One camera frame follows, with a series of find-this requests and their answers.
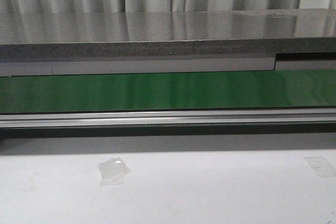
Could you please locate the crumpled clear tape piece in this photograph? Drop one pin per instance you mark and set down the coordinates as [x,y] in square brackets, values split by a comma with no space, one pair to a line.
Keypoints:
[113,172]

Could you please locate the green conveyor belt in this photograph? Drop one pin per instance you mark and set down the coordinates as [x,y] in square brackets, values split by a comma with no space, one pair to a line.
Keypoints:
[168,91]

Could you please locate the grey stone countertop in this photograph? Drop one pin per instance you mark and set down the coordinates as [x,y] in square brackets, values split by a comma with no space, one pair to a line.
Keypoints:
[98,43]

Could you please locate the flat clear tape strip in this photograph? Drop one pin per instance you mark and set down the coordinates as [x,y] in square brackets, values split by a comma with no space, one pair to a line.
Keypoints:
[321,166]

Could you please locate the aluminium conveyor frame rail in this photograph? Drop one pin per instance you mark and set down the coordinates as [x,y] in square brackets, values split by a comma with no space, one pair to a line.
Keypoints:
[174,117]

